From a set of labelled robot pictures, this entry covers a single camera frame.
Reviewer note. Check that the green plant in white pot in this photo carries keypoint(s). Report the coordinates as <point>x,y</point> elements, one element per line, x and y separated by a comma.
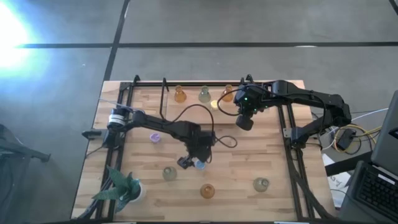
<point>122,189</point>

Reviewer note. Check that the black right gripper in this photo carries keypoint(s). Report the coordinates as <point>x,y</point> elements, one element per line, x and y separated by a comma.
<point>252,99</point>

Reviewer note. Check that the white paper sheet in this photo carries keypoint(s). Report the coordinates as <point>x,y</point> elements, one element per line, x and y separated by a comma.
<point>340,183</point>

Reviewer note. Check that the clear glass candlestick holder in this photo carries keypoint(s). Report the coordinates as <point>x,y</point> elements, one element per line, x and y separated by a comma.
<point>261,184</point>
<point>204,96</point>
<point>169,173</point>

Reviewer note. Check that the purple frosted votive cup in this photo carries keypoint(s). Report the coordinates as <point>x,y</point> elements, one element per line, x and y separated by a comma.
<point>155,137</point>

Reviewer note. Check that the wooden shelf with black frame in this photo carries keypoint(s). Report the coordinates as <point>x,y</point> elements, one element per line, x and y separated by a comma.
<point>196,115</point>

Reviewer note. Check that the blue frosted votive cup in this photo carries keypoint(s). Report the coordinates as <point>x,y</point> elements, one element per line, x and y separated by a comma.
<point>201,165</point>

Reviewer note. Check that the black floor stand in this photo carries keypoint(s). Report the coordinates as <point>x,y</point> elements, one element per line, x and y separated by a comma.
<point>28,152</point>

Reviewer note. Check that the amber glass candlestick holder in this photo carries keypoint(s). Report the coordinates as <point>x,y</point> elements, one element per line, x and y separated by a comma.
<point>180,96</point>
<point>227,95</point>
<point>207,191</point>

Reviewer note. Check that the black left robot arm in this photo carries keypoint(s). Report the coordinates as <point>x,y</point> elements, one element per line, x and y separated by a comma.
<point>155,124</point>

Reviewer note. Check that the black power adapter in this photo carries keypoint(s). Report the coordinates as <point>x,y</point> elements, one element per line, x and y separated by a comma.
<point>346,139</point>

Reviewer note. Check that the black frame clamp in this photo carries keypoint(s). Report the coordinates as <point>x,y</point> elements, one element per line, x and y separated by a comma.
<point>136,78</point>
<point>248,77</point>

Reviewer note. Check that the dark grey laptop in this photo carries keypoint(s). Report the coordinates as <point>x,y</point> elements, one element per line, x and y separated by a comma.
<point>373,189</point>

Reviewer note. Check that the black flat bar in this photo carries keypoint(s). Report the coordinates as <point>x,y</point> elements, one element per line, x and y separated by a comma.
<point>345,167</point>

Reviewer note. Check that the black metal rig frame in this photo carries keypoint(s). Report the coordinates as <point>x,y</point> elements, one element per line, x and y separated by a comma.
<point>149,84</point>

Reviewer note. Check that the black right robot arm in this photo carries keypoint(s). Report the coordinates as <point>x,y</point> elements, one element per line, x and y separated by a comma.
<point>311,96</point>

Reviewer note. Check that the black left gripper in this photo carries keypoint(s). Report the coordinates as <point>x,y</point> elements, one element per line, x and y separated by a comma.
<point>199,143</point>

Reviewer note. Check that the yellow frosted votive cup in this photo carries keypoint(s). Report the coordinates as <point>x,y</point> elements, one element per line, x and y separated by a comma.
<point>214,105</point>

